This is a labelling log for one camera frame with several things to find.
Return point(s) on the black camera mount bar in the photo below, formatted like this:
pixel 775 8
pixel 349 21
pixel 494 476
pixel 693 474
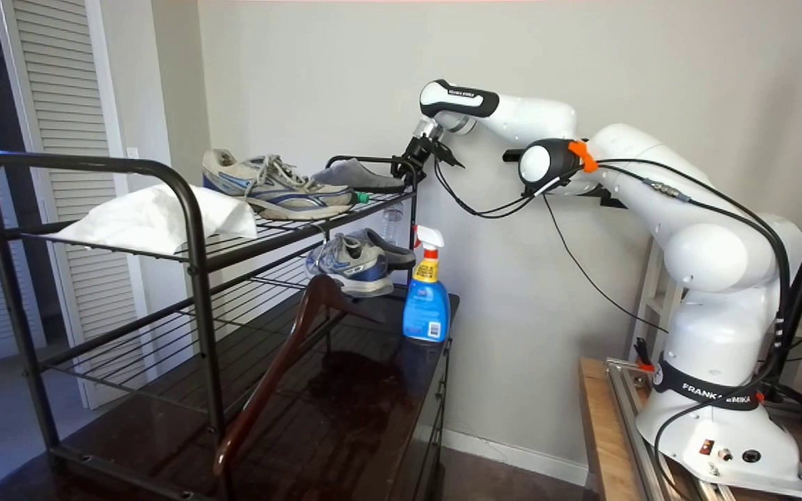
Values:
pixel 612 196

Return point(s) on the blue spray cleaner bottle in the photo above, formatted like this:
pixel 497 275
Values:
pixel 426 310

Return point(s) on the white crumpled cloth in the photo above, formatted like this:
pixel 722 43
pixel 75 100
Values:
pixel 150 218

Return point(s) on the dark wooden dresser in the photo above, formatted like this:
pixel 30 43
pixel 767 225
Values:
pixel 353 419

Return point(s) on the brown wooden clothes hanger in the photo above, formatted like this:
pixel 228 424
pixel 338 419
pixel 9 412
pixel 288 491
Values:
pixel 267 371

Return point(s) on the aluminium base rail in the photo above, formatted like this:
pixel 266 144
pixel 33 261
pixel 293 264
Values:
pixel 626 407

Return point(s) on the light wooden robot table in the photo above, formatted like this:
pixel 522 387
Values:
pixel 598 435

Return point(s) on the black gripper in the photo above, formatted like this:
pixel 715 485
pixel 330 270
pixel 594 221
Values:
pixel 423 149

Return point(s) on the white louvered closet door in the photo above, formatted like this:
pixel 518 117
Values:
pixel 75 185

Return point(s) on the white shelf frame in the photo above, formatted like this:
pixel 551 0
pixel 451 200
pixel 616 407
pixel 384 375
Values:
pixel 648 296

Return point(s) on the grey blue running sneaker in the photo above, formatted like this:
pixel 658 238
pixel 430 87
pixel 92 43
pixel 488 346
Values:
pixel 270 189
pixel 353 264

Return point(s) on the black metal shelf rack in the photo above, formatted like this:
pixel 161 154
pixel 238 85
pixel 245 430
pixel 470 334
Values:
pixel 199 279

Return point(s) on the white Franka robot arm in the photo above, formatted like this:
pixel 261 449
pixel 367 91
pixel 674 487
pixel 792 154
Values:
pixel 725 267

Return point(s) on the grey slipper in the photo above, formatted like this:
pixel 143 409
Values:
pixel 391 252
pixel 353 172

